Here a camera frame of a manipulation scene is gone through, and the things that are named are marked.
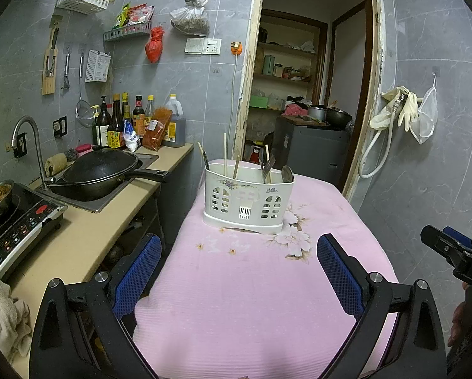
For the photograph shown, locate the clear plastic bag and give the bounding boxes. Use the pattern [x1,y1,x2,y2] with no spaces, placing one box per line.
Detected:
[170,0,211,36]

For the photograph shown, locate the white hanging chopstick basket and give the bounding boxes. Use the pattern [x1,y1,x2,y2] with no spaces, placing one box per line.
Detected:
[85,49,112,83]

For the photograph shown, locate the cream rubber gloves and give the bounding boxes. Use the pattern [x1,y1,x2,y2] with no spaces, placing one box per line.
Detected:
[370,86,419,132]

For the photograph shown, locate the pink floral tablecloth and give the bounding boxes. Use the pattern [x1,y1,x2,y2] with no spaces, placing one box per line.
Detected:
[133,162,402,379]

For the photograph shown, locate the grey wall shelf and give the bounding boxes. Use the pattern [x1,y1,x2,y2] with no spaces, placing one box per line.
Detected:
[103,21,153,43]

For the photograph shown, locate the green snack packet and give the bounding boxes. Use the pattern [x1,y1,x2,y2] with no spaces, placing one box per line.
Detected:
[115,3,131,28]

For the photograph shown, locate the red chili powder bag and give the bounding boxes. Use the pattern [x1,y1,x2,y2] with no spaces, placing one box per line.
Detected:
[142,106,173,151]

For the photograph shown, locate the beige loofah sponge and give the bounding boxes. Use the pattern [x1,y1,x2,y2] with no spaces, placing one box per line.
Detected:
[44,155,68,175]

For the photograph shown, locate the steel sink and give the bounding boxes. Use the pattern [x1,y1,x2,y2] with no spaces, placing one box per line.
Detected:
[35,152,160,213]

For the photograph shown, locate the grey cabinet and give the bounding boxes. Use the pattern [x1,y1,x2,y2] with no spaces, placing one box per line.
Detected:
[273,116,351,184]

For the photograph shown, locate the beige kitchen counter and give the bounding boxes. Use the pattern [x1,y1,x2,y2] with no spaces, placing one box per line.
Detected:
[0,142,195,379]

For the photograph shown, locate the dark metal bowl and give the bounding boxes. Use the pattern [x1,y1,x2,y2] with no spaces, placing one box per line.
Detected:
[325,106,354,129]

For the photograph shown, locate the white dishcloth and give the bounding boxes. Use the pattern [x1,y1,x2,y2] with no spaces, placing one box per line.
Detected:
[0,278,32,364]

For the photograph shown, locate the wooden shelf unit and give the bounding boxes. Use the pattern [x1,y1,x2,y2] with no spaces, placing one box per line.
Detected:
[252,10,328,154]

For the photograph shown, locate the red plastic bag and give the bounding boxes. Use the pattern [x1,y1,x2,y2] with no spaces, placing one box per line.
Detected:
[145,26,165,63]

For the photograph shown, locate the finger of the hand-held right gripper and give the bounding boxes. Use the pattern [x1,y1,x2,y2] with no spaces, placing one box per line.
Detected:
[443,226,472,254]
[421,225,469,266]

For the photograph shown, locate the black induction cooktop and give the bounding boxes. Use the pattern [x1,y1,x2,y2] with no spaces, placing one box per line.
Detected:
[0,183,68,281]

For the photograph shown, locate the wooden cutting board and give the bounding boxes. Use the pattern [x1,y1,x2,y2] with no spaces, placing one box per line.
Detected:
[42,15,63,96]

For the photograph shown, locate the white mesh bag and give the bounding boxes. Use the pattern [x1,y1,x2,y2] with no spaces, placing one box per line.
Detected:
[409,73,439,145]

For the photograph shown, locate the person's right hand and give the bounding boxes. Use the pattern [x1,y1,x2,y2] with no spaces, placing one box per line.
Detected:
[448,280,472,349]

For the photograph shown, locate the white blue packet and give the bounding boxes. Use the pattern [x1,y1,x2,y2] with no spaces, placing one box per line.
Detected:
[123,120,141,153]

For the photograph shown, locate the metal faucet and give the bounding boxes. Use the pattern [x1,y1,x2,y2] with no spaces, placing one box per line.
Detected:
[11,116,57,188]

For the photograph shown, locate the large oil jug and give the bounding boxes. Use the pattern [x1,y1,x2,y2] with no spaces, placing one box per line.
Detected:
[163,94,186,148]

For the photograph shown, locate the black wok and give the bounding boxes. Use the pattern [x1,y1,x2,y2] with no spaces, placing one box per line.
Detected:
[47,146,169,202]

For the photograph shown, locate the metal strainer ladle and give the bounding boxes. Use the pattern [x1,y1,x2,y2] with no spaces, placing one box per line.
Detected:
[75,53,97,128]

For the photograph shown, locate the dark sauce bottle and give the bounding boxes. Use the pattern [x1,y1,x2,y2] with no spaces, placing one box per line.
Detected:
[132,95,146,137]
[107,94,125,149]
[120,93,132,127]

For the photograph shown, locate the metal fork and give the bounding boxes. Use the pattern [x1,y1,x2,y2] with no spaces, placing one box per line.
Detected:
[265,154,277,184]

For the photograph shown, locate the worn door frame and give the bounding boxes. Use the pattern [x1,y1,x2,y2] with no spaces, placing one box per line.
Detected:
[236,0,386,202]

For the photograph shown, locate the red snack packet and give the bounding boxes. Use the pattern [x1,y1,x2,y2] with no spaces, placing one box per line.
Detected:
[126,4,155,26]

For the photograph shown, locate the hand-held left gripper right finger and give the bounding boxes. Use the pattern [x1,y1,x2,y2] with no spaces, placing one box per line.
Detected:
[317,234,447,379]

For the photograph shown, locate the white plastic utensil holder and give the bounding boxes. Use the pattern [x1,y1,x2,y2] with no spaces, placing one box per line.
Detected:
[202,159,296,234]

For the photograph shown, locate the white plastic wall basket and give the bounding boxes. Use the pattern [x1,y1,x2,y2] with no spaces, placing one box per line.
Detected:
[56,0,110,14]

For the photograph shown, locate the white cable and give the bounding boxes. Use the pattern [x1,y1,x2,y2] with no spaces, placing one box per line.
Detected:
[229,54,239,159]

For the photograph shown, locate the white shower hose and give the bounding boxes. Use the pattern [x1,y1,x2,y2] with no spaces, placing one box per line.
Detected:
[358,93,408,178]

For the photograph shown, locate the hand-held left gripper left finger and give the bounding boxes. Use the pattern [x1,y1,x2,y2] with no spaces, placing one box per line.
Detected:
[29,234,162,379]

